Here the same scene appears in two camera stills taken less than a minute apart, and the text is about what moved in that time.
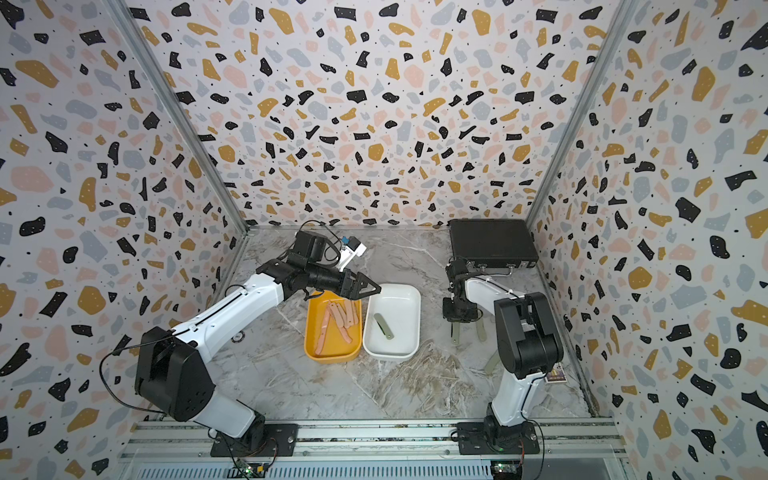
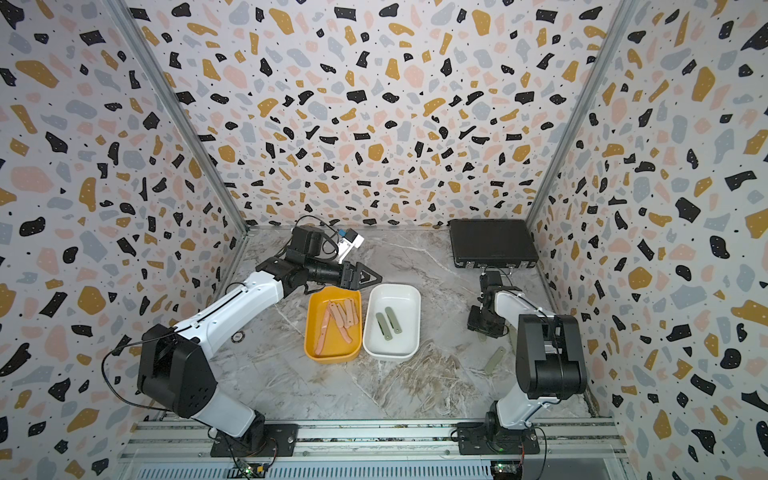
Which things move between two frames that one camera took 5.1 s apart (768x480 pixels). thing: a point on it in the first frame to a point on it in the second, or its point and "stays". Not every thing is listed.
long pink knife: [339, 322] stays
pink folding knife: [336, 314] stays
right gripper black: [469, 316] to [492, 332]
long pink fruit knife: [323, 327] stays
